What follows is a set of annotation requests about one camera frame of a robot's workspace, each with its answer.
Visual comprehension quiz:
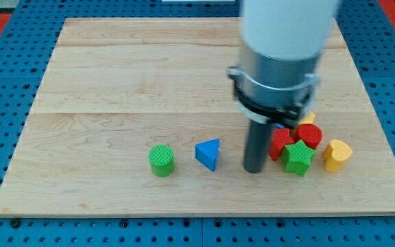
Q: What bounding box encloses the yellow heart block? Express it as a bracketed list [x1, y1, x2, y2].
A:
[323, 139, 352, 172]

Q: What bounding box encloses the red star block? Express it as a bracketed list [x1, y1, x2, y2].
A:
[268, 128, 294, 161]

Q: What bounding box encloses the red cylinder block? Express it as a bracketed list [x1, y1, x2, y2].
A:
[295, 123, 323, 150]

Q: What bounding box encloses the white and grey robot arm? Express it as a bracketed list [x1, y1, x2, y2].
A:
[228, 0, 341, 174]

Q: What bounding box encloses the green star block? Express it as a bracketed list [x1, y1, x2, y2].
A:
[280, 140, 317, 177]

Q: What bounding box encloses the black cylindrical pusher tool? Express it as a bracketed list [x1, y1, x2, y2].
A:
[243, 120, 274, 174]

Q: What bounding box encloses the blue triangle block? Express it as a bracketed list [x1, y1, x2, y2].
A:
[195, 139, 220, 172]

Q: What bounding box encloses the light wooden board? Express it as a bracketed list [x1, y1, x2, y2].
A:
[0, 18, 395, 218]

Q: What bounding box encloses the small blue block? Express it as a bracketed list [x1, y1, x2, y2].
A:
[275, 123, 284, 129]

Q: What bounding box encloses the yellow block behind arm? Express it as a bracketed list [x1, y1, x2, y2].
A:
[289, 111, 315, 137]

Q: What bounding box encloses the green cylinder block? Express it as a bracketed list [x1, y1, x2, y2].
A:
[148, 144, 175, 177]

